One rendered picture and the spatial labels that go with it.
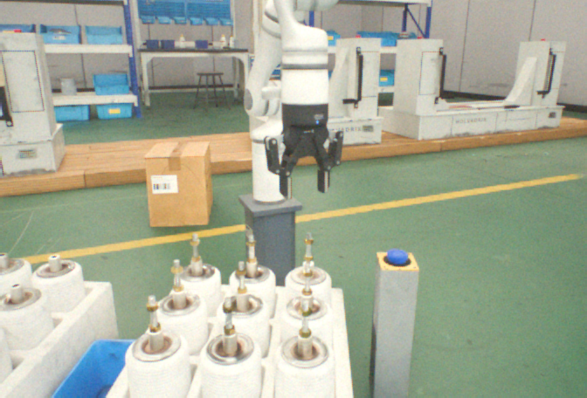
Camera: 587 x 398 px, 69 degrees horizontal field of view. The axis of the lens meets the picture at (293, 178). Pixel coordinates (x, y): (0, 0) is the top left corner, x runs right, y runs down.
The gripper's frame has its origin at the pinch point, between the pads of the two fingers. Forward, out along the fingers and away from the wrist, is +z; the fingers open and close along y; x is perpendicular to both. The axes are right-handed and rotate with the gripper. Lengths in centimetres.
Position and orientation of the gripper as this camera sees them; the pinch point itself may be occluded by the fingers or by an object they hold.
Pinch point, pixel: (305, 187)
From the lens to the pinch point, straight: 71.4
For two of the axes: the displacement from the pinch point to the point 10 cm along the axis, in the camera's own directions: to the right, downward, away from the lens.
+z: 0.1, 9.6, 2.7
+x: -4.8, -2.3, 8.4
